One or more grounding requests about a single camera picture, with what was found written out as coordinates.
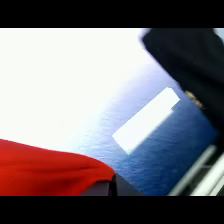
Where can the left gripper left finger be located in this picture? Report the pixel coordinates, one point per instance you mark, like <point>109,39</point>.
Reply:
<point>98,190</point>

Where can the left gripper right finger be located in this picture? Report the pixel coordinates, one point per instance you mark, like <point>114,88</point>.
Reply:
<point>126,188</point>

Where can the red T-shirt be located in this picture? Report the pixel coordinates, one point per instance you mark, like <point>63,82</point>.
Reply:
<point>46,173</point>

